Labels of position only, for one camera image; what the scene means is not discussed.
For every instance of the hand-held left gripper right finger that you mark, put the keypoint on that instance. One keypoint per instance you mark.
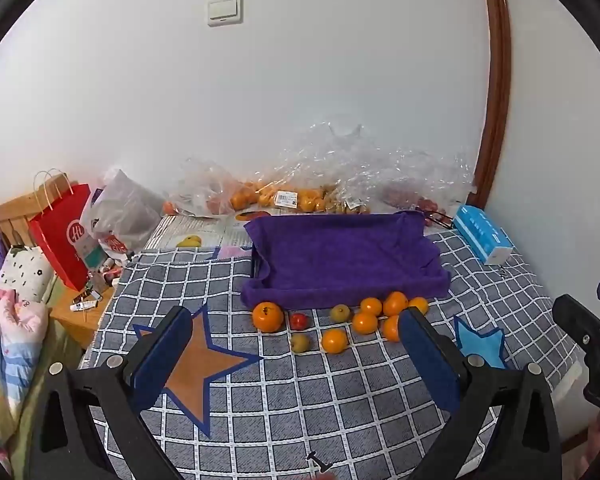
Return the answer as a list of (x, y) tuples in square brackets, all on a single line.
[(430, 360)]

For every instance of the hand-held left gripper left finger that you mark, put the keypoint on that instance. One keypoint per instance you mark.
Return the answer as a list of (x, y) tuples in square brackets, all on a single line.
[(162, 355)]

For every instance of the small orange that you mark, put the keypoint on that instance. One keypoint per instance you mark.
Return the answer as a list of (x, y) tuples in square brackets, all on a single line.
[(391, 328), (371, 306), (334, 341), (364, 323), (418, 304), (395, 303)]

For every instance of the small yellow-green pear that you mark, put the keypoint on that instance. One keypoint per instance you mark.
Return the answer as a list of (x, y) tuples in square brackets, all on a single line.
[(339, 313), (300, 342)]

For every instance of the large orange with stem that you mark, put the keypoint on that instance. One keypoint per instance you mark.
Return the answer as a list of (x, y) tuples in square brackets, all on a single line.
[(267, 316)]

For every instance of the small red apple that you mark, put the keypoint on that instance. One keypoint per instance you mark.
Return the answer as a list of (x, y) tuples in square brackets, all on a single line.
[(299, 320)]

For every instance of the purple towel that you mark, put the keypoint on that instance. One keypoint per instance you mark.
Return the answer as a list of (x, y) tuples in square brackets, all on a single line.
[(340, 255)]

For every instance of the wooden nightstand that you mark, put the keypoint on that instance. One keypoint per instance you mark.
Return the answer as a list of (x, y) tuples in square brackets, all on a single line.
[(80, 327)]

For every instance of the blue tissue pack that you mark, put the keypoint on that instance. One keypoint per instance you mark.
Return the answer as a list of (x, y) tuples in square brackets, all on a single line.
[(480, 232)]

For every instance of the grey checkered blanket with stars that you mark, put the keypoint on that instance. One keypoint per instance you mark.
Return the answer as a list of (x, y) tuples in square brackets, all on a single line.
[(305, 400)]

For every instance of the white printed bed sheet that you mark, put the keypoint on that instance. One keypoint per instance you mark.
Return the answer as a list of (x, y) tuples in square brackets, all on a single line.
[(205, 227)]

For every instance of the black eyeglasses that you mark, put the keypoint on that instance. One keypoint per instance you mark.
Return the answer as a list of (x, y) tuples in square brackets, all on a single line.
[(437, 218)]

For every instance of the pink patterned quilt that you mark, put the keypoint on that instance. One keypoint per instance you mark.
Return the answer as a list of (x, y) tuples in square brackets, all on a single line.
[(10, 340)]

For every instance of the red paper bag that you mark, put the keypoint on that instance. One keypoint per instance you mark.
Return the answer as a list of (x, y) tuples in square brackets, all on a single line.
[(60, 240)]

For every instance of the white plastic bag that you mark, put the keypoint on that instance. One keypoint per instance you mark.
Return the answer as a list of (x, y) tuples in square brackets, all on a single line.
[(125, 205)]

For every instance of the white patterned pillow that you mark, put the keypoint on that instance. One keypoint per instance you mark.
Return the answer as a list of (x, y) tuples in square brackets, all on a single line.
[(22, 272)]

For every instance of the crumpled clear bag of tangerines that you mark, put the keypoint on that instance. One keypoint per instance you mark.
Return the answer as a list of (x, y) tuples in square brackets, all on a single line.
[(200, 185)]

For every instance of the clear bag of yellow fruit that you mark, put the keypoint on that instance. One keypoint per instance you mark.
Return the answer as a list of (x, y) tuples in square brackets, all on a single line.
[(352, 200)]

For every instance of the clear bag of cherry tomatoes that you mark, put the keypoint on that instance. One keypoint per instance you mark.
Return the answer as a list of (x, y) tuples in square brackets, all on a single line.
[(420, 180)]

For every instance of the wooden headboard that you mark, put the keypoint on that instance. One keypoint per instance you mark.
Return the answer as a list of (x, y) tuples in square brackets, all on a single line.
[(15, 210)]

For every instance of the clear bag of oranges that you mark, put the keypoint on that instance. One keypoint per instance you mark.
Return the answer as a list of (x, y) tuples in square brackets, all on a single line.
[(300, 170)]

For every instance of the brown wooden door frame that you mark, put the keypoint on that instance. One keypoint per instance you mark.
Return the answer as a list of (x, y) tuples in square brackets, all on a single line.
[(497, 85)]

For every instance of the white light switch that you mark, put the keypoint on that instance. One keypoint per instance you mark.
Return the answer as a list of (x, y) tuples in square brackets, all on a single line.
[(225, 10)]

